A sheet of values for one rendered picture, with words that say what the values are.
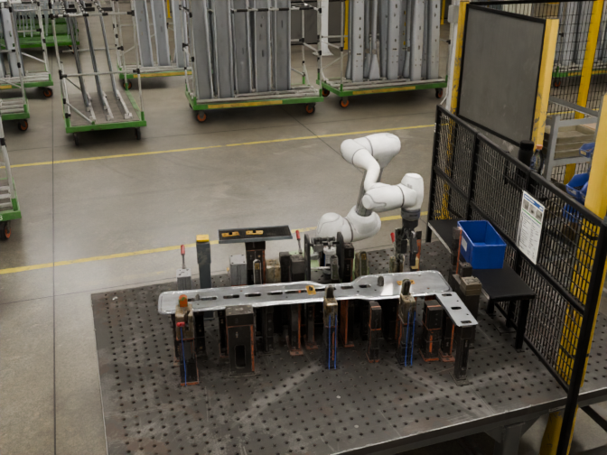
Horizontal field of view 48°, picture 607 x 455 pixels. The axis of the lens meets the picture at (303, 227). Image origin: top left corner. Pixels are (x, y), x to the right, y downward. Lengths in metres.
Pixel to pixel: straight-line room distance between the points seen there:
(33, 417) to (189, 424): 1.56
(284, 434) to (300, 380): 0.35
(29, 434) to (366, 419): 2.04
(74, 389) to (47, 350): 0.51
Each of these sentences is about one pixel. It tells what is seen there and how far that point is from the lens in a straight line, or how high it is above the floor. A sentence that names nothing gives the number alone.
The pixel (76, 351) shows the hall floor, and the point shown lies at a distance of 4.82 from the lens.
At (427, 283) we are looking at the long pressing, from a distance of 3.34.
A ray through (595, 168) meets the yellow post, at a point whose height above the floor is 1.71.
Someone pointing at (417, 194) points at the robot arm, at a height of 1.48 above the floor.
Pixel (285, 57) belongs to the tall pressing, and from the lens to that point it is 10.38.
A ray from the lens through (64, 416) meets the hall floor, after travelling 4.28.
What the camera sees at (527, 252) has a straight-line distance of 3.36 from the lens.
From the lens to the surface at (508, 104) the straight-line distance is 5.55.
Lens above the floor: 2.58
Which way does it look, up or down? 24 degrees down
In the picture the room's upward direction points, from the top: straight up
